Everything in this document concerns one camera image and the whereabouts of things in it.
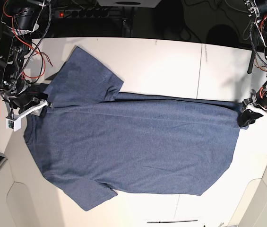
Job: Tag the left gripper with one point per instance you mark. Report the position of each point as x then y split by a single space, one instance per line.
259 100

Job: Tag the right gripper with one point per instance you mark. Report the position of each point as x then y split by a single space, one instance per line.
25 100

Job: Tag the blue grey t-shirt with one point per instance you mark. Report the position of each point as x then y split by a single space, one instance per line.
96 140

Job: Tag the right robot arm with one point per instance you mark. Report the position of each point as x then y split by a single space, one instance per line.
20 19

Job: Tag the white panel lower right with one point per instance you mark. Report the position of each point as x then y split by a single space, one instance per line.
252 208

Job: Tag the black power strip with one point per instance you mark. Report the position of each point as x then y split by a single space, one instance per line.
82 13

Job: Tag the white framed tray bottom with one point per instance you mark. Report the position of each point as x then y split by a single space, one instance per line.
173 221

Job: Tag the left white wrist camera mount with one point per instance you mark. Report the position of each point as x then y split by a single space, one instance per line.
252 106

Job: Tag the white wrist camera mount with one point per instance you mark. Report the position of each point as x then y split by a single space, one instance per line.
14 121
252 106

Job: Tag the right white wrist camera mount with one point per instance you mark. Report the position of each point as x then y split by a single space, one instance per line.
14 121

